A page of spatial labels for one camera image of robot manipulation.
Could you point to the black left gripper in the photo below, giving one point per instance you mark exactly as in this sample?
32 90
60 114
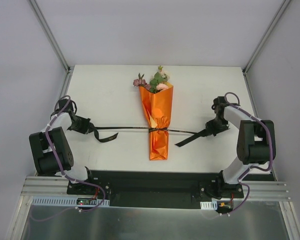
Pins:
89 125

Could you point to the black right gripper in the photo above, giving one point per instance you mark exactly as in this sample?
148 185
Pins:
209 128

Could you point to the orange wrapping paper sheet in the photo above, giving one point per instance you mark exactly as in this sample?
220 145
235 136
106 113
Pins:
157 110

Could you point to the mauve fake rose stem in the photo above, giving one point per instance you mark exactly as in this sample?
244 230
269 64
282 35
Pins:
141 82

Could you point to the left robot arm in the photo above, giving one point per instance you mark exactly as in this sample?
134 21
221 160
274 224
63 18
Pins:
50 148

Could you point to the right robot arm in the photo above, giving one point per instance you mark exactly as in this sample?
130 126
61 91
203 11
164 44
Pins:
255 148

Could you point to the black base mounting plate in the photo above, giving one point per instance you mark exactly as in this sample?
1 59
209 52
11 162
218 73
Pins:
168 190

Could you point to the right white slotted cable duct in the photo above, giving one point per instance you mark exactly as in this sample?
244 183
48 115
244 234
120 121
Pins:
214 205

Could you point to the white slotted cable duct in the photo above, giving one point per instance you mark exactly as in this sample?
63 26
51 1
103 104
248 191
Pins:
69 202
214 205

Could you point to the left white slotted cable duct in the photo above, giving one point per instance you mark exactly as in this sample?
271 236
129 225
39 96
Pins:
69 202

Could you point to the left aluminium frame post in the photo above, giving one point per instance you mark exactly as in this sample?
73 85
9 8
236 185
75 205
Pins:
49 34

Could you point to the aluminium frame post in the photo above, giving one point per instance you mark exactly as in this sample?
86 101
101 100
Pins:
49 34
266 35

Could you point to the right aluminium frame post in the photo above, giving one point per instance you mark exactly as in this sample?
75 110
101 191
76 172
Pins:
266 35

